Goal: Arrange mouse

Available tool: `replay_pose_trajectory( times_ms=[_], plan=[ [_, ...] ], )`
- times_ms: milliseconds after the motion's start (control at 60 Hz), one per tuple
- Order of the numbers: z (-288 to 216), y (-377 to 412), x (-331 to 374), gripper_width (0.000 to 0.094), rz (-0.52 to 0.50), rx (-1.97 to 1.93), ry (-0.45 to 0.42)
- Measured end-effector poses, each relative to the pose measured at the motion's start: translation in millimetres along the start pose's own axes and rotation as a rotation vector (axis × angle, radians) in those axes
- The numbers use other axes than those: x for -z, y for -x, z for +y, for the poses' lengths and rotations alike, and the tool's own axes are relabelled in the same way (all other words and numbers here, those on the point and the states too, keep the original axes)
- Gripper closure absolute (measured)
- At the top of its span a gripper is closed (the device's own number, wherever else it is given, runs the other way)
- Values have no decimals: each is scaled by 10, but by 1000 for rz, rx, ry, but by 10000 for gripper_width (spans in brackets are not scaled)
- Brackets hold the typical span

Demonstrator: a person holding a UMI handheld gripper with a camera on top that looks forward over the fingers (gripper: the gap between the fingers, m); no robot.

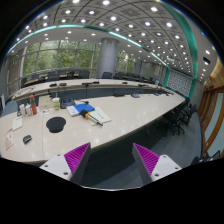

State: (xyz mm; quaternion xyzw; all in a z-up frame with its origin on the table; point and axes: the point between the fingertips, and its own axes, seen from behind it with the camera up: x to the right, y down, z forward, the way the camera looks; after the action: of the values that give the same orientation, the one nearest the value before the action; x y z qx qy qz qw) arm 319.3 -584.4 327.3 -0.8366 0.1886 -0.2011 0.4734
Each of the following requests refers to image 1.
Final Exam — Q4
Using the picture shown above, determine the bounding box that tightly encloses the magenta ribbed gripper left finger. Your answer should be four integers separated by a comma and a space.
41, 143, 91, 184

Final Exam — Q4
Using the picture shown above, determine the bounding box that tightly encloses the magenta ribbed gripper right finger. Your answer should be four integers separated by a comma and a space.
132, 143, 181, 185

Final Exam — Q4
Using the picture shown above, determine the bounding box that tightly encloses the round black mouse pad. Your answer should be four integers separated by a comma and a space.
46, 117, 66, 133

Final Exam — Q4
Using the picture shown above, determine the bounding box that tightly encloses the black yellow handheld tool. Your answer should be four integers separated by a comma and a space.
80, 109, 103, 126

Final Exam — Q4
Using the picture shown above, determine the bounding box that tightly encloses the white book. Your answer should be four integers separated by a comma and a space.
67, 106, 79, 117

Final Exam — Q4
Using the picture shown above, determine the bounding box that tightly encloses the black office chair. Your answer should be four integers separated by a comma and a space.
164, 109, 185, 134

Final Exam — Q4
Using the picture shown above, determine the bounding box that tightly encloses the blue folder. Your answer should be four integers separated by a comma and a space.
73, 103, 95, 114

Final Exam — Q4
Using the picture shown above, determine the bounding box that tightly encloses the black desk phone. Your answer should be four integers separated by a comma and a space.
60, 98, 75, 109

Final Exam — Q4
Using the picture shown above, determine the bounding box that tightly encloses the green white wipes canister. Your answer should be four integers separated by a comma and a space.
52, 97, 60, 110

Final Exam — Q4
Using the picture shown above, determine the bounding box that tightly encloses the red white leaflet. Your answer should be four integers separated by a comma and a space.
4, 129, 14, 150

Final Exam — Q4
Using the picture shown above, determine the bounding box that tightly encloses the white paper sheet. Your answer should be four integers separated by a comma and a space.
13, 117, 22, 130

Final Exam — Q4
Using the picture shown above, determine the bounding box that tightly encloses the white cup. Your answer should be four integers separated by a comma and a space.
19, 104, 26, 116

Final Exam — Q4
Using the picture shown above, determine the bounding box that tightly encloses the red thermos bottle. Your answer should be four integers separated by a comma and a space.
30, 95, 37, 115

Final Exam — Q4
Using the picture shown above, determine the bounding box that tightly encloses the grey round pillar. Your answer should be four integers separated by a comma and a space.
96, 38, 119, 78

